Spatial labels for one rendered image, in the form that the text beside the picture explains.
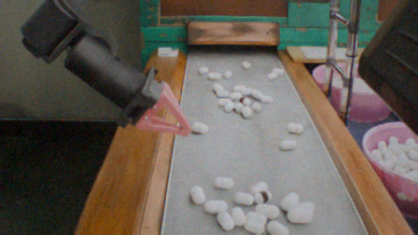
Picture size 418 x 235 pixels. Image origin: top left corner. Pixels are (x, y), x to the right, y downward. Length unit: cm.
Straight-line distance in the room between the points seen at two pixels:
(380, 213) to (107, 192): 41
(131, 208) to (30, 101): 209
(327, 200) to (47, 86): 211
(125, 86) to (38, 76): 203
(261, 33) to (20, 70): 163
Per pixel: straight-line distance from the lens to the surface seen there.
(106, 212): 63
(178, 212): 66
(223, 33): 139
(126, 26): 236
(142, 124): 61
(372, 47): 29
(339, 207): 70
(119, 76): 59
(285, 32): 146
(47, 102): 264
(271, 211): 64
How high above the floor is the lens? 113
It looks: 24 degrees down
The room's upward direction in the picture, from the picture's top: straight up
